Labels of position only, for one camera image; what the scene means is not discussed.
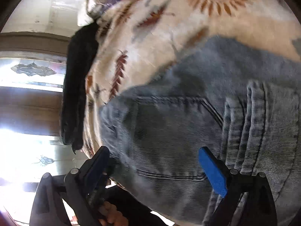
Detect wooden framed glass door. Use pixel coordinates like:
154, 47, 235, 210
1, 32, 85, 225

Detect person's left hand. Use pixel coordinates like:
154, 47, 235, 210
99, 202, 128, 226

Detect blue denim pants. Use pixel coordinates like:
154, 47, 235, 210
98, 36, 300, 225

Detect cream leaf-print blanket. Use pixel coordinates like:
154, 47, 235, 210
82, 0, 300, 157

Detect black garment on sofa edge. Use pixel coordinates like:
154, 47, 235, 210
60, 22, 99, 153

